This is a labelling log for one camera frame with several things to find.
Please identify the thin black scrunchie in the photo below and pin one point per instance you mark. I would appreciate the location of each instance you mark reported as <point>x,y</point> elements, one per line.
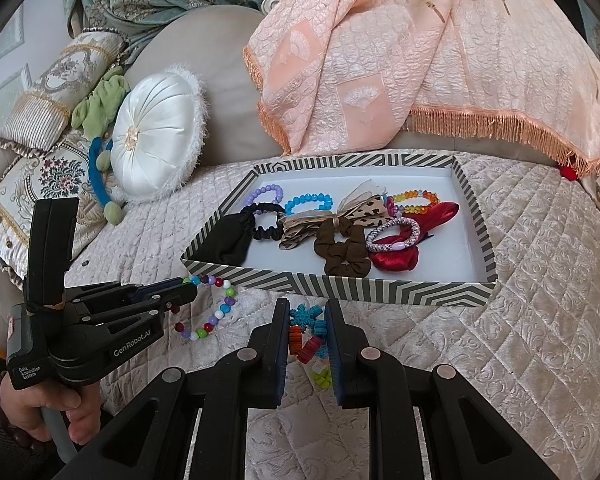
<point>267,234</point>

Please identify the red satin hair bow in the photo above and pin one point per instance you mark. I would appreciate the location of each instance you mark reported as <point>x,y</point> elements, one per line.
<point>440,215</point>

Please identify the striped embroidered bolster pillow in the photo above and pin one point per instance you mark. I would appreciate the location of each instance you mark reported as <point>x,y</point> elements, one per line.
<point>55,90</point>

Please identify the dark wooden bead wristband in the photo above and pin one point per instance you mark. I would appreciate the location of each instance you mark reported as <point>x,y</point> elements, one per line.
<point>10,430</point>

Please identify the beige quilted sofa cover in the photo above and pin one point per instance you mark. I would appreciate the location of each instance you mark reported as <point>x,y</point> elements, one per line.
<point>480,360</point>

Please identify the person's left hand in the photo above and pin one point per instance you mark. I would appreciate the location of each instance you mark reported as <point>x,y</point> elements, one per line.
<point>30,405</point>

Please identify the white round satin pillow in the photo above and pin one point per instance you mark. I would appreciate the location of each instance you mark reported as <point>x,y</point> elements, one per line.
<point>155,130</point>

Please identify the striped cardboard box tray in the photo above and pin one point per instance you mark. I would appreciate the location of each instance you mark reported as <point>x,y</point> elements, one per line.
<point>420,285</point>

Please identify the white round knob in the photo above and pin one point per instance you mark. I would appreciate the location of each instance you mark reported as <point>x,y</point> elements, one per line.
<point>271,3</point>

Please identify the green and blue plush toy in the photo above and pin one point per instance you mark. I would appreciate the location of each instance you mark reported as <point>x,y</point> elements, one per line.
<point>100,105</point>

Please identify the beige sofa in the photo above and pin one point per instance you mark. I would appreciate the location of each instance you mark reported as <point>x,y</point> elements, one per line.
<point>220,60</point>

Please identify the floral embroidered cushion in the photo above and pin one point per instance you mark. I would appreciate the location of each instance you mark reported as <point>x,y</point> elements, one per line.
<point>35,185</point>

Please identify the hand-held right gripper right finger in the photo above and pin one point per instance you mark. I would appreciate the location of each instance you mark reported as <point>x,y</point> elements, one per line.
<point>332,355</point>

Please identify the black fabric headband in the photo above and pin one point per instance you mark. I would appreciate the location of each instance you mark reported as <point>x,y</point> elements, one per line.
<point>225,240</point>

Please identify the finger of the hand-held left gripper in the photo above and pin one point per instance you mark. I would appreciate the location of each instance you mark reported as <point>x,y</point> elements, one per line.
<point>130,294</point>
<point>135,320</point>

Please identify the brown scrunchie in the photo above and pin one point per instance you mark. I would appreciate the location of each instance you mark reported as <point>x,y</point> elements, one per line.
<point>340,255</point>

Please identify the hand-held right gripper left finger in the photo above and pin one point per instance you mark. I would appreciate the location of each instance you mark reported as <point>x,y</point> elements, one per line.
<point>283,355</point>

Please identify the leopard print hair bow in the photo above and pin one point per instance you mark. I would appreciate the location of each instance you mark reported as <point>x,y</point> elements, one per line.
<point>330,220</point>

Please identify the peach fringed blanket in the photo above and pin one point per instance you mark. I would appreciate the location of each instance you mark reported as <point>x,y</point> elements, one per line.
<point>405,50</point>

